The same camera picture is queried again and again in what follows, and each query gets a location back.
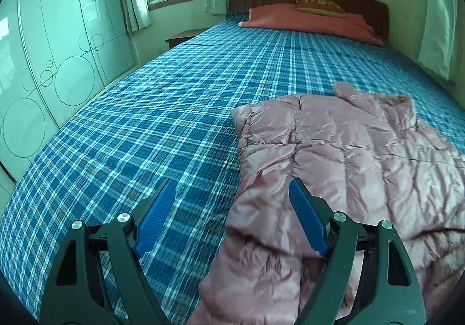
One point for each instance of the wooden nightstand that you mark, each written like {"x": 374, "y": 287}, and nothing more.
{"x": 181, "y": 36}

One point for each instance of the bed with blue plaid sheet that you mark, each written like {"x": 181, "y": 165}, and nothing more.
{"x": 145, "y": 110}

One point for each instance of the pink puffer jacket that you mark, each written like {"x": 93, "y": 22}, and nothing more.
{"x": 345, "y": 150}

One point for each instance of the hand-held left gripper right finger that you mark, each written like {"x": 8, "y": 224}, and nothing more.
{"x": 307, "y": 216}

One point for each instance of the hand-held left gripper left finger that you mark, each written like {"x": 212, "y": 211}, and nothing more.
{"x": 156, "y": 216}

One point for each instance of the small patterned pillow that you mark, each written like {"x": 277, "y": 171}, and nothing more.
{"x": 319, "y": 6}

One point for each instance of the glass door wardrobe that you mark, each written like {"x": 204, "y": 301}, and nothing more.
{"x": 54, "y": 38}

